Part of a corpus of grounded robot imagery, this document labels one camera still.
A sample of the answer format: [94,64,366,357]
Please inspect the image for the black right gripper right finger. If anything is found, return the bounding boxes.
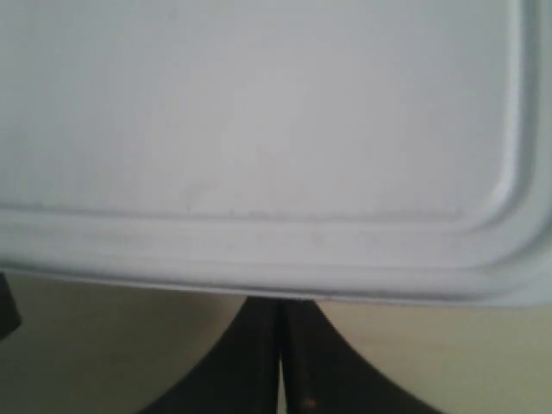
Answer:
[279,300,425,413]

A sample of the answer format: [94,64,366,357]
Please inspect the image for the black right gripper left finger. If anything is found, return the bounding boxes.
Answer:
[141,298,279,414]

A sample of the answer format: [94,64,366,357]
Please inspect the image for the white lidded plastic container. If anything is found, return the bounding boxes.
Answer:
[1,1,551,306]

